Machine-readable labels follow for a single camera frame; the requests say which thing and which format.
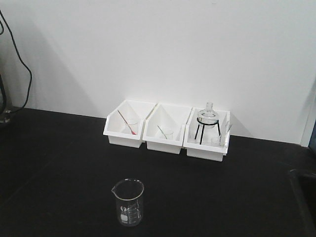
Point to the middle white storage bin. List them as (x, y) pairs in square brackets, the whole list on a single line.
[(166, 116)]

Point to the white storage bin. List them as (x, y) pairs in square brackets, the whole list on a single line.
[(117, 131), (166, 116), (206, 150)]

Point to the small beaker in middle bin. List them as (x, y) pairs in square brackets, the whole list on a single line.
[(169, 133)]

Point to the small beaker in bin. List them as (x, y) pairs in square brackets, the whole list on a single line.
[(169, 133), (132, 124), (217, 141)]

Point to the small beaker in left bin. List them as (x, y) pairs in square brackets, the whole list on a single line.
[(132, 124)]

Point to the red glass stirring rod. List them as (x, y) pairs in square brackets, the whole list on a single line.
[(126, 122)]

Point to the left white storage bin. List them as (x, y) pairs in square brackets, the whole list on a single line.
[(117, 131)]

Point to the black metal tripod stand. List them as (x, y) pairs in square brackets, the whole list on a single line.
[(204, 125)]

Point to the round glass flask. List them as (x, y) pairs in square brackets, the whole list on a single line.
[(208, 116)]

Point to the right white storage bin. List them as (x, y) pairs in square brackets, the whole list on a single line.
[(206, 150)]

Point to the small beaker in right bin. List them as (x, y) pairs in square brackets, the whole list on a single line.
[(217, 141)]

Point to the clear glass beaker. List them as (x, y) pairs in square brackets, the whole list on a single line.
[(129, 201)]

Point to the black sink basin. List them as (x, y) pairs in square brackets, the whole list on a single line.
[(303, 184)]

